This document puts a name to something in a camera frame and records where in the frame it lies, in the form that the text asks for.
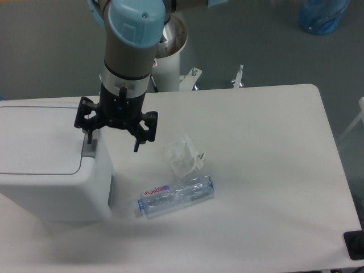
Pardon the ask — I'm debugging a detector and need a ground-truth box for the black device at table edge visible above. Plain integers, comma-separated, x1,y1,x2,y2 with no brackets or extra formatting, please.
344,230,363,260

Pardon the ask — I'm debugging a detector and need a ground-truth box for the clear plastic water bottle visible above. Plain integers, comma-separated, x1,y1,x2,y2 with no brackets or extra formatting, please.
133,175,214,218

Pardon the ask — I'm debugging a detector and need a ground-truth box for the white trash can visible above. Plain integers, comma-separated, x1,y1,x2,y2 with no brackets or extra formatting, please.
1,101,114,222

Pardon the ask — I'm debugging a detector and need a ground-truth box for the blue water jug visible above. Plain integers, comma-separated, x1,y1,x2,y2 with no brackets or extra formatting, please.
298,0,350,35

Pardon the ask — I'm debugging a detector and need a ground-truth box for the crumpled white plastic wrapper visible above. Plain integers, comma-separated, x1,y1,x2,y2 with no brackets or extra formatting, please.
164,134,206,179

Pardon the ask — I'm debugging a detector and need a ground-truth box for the white frame at right edge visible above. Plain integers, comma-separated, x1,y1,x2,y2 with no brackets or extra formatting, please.
338,97,364,142

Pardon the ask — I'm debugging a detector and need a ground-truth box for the white trash can lid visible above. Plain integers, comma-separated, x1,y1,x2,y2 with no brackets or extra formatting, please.
1,106,84,175

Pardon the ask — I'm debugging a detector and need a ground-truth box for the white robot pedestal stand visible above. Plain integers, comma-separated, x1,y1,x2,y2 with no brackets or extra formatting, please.
98,15,246,93

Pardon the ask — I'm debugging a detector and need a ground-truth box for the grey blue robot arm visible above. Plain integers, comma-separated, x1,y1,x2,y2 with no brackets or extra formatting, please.
75,1,220,150

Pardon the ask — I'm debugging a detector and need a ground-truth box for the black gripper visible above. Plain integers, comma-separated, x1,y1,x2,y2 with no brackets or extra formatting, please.
74,84,158,152

